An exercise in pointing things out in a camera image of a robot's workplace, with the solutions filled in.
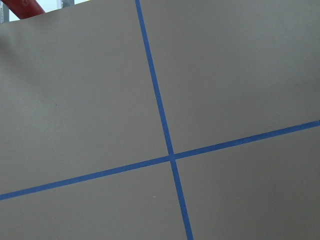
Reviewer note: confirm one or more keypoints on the red cylinder object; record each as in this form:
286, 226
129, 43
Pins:
24, 9

